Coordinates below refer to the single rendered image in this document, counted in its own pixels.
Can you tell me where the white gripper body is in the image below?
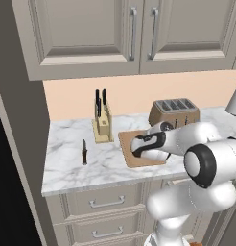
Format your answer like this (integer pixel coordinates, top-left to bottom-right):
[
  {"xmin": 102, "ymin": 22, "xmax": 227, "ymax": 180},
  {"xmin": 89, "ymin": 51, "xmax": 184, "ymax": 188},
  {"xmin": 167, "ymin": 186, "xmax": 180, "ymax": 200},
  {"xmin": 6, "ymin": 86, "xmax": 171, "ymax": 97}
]
[{"xmin": 139, "ymin": 147, "xmax": 172, "ymax": 163}]

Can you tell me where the wooden cutting board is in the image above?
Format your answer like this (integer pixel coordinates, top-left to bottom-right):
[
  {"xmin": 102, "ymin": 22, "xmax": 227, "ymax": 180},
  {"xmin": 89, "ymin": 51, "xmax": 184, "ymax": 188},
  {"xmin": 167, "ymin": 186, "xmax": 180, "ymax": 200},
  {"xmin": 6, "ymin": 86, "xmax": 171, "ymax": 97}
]
[{"xmin": 117, "ymin": 128, "xmax": 167, "ymax": 169}]

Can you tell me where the bronze four-slot toaster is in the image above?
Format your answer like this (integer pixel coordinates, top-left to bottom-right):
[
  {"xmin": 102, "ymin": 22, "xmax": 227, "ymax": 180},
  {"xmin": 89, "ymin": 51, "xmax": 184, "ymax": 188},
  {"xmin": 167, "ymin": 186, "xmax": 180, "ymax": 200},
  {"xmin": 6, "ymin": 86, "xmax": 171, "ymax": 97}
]
[{"xmin": 148, "ymin": 97, "xmax": 201, "ymax": 129}]

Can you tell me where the beige wooden knife block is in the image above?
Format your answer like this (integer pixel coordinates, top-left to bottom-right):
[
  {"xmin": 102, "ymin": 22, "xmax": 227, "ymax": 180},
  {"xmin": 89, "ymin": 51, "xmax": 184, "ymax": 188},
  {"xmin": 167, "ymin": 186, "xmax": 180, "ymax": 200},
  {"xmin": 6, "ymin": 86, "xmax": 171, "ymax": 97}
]
[{"xmin": 91, "ymin": 103, "xmax": 115, "ymax": 144}]

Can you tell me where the silver range hood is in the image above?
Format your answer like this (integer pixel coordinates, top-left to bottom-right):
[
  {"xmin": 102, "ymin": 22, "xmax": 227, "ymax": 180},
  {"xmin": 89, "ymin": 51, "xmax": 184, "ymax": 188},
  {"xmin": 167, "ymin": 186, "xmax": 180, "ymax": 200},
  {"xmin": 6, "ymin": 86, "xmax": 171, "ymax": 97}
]
[{"xmin": 224, "ymin": 87, "xmax": 236, "ymax": 117}]

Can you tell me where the grey tall cabinet panel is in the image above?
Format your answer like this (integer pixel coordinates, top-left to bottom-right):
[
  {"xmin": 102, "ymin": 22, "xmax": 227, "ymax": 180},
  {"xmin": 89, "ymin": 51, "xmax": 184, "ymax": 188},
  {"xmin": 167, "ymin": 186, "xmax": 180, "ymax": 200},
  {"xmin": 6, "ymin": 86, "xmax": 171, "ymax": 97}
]
[{"xmin": 0, "ymin": 0, "xmax": 59, "ymax": 246}]

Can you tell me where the silver drawer handle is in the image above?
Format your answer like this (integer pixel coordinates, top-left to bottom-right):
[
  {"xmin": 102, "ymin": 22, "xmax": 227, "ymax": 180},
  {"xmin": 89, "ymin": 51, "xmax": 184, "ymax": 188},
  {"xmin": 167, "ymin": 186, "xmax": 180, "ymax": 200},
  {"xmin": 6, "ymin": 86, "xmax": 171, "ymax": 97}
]
[
  {"xmin": 91, "ymin": 226, "xmax": 125, "ymax": 239},
  {"xmin": 88, "ymin": 195, "xmax": 126, "ymax": 209}
]

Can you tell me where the dark brown-handled knife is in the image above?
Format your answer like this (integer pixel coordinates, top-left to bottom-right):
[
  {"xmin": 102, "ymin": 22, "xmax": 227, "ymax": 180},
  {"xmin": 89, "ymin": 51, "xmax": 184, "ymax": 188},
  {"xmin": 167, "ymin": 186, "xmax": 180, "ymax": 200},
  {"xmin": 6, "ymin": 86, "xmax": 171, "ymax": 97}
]
[{"xmin": 81, "ymin": 137, "xmax": 88, "ymax": 166}]

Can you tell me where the black-handled knife in block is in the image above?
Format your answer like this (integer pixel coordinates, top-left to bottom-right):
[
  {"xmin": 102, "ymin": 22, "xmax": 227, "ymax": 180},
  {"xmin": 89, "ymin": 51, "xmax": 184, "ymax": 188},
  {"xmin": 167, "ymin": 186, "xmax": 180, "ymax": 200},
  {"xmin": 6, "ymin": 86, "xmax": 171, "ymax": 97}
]
[
  {"xmin": 94, "ymin": 88, "xmax": 101, "ymax": 120},
  {"xmin": 97, "ymin": 98, "xmax": 103, "ymax": 118},
  {"xmin": 101, "ymin": 88, "xmax": 108, "ymax": 108}
]

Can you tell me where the silver cupboard door handle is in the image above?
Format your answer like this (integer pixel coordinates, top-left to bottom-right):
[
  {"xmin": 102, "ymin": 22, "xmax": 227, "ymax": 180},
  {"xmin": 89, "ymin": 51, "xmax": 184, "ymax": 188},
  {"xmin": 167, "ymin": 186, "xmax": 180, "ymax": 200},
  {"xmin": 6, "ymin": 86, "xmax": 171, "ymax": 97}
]
[
  {"xmin": 128, "ymin": 7, "xmax": 138, "ymax": 62},
  {"xmin": 147, "ymin": 7, "xmax": 159, "ymax": 61}
]

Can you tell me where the grey wall cupboard door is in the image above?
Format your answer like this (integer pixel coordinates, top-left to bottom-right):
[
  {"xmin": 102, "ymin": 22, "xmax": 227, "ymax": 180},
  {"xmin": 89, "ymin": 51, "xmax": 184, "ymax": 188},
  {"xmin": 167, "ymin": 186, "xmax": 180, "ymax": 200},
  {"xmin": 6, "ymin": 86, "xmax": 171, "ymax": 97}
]
[
  {"xmin": 11, "ymin": 0, "xmax": 145, "ymax": 82},
  {"xmin": 139, "ymin": 0, "xmax": 236, "ymax": 75}
]

